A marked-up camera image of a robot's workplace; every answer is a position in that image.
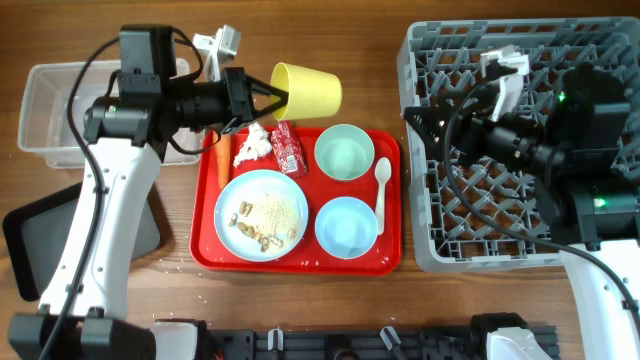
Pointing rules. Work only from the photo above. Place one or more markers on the grey dishwasher rack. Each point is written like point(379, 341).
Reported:
point(438, 57)

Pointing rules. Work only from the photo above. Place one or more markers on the clear plastic bin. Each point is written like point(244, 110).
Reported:
point(43, 125)

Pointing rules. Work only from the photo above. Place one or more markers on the red plastic tray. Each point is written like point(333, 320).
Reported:
point(307, 257)

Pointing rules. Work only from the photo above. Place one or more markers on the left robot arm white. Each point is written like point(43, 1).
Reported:
point(166, 81)

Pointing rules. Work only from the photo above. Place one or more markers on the orange carrot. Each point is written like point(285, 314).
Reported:
point(222, 151)

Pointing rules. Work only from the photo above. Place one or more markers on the light blue plate with rice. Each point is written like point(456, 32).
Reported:
point(261, 216)

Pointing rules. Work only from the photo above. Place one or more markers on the yellow plastic cup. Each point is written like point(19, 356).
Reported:
point(311, 93)

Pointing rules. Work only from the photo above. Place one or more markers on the white plastic spoon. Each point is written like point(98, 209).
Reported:
point(382, 172)

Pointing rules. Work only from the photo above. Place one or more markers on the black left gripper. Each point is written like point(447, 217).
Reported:
point(239, 88)

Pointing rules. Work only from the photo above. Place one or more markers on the crumpled white tissue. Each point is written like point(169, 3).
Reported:
point(256, 145)

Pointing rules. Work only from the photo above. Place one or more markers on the mint green bowl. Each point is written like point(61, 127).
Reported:
point(344, 152)

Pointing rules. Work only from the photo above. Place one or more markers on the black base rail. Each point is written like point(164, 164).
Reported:
point(488, 336)

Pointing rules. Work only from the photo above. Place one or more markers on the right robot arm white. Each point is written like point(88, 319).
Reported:
point(592, 210)

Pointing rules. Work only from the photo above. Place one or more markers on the black bin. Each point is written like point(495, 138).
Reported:
point(36, 235)

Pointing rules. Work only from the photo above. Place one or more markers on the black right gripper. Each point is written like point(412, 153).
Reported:
point(460, 138)

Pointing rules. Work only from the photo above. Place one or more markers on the red snack wrapper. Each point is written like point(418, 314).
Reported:
point(288, 150)

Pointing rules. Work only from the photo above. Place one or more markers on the light blue bowl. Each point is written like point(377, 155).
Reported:
point(346, 228)

